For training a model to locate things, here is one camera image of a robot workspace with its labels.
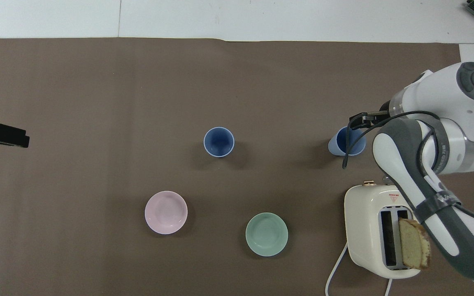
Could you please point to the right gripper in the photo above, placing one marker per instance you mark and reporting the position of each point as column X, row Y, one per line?
column 382, row 114

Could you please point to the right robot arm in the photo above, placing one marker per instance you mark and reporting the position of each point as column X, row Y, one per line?
column 447, row 90

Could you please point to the light blue cup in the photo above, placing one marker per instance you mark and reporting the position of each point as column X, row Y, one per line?
column 338, row 146

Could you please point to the cream white toaster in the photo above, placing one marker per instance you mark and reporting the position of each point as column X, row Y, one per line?
column 364, row 230

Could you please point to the bread slice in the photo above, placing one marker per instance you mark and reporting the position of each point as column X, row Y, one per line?
column 413, row 244

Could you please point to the dark blue cup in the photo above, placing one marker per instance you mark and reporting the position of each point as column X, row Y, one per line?
column 219, row 142

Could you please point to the green bowl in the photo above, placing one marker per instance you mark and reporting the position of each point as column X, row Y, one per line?
column 266, row 234

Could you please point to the pink bowl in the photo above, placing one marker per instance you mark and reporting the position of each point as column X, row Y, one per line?
column 166, row 212

